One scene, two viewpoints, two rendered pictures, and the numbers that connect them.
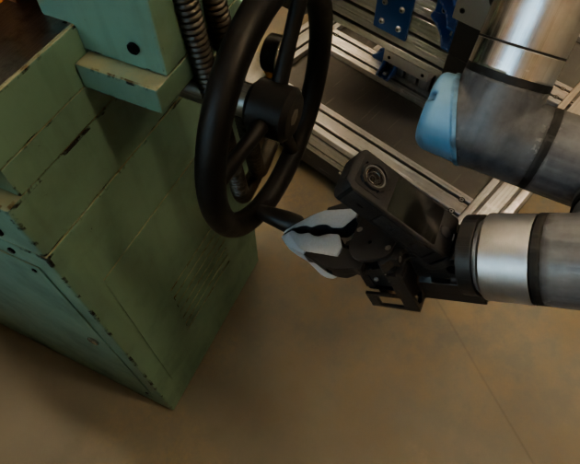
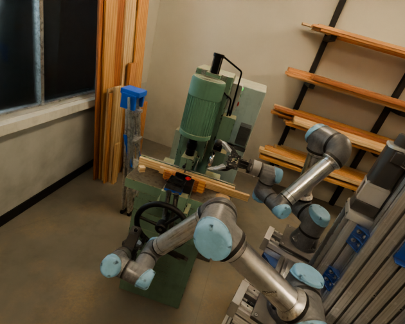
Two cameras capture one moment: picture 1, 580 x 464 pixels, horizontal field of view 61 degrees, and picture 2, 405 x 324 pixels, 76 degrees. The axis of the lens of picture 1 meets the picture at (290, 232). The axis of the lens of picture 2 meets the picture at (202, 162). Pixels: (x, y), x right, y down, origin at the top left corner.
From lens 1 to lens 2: 1.09 m
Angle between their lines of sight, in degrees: 57
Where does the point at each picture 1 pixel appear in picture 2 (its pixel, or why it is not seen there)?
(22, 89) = (150, 188)
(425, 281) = not seen: hidden behind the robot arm
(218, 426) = (112, 303)
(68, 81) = (157, 194)
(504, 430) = not seen: outside the picture
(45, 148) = (146, 197)
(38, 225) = (136, 202)
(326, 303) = not seen: outside the picture
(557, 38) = (158, 240)
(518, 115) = (148, 247)
